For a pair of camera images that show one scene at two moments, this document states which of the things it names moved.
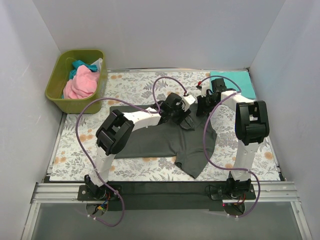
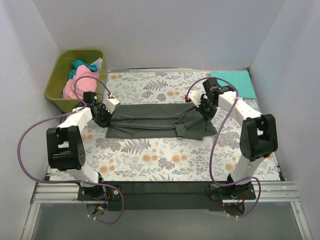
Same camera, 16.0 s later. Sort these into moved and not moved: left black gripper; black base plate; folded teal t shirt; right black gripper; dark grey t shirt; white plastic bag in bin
Moved: left black gripper; dark grey t shirt
Not moved: white plastic bag in bin; right black gripper; black base plate; folded teal t shirt
